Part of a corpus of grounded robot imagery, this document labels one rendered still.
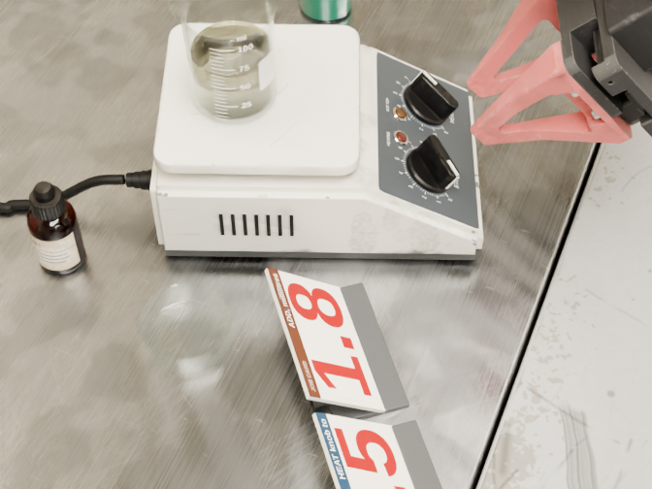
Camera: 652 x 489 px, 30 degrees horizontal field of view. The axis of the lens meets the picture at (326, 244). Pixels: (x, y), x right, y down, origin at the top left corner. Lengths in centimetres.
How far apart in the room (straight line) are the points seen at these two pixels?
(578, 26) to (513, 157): 23
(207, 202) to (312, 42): 13
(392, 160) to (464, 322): 11
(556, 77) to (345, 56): 19
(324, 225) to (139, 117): 18
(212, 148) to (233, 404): 15
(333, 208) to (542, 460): 19
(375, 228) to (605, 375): 16
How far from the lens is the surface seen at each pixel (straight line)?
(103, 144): 84
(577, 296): 76
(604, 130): 64
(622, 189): 82
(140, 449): 70
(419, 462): 69
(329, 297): 73
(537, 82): 61
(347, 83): 74
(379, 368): 72
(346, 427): 67
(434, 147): 74
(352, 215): 72
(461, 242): 74
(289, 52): 76
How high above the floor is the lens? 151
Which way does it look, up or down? 53 degrees down
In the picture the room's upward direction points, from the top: straight up
